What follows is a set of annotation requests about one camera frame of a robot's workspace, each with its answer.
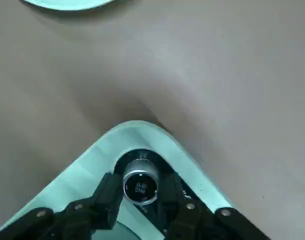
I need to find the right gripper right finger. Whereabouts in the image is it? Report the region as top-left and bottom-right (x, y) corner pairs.
(155, 172), (272, 240)

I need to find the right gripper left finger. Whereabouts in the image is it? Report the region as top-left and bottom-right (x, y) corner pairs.
(0, 171), (125, 240)

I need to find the silver black control knob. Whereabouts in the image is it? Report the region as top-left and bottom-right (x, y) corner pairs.
(121, 149), (160, 207)

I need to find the mint green cooking machine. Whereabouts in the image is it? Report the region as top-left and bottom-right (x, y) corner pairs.
(0, 119), (240, 240)

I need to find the pale green round plate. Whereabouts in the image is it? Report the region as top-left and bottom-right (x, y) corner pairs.
(18, 0), (136, 13)

